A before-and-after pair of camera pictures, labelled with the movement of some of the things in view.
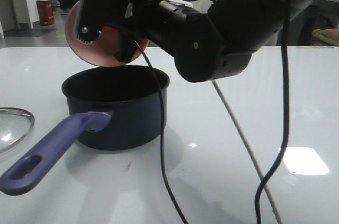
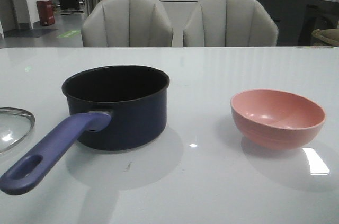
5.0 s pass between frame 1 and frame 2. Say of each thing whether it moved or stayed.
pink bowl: moved
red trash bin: stayed
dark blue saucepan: stayed
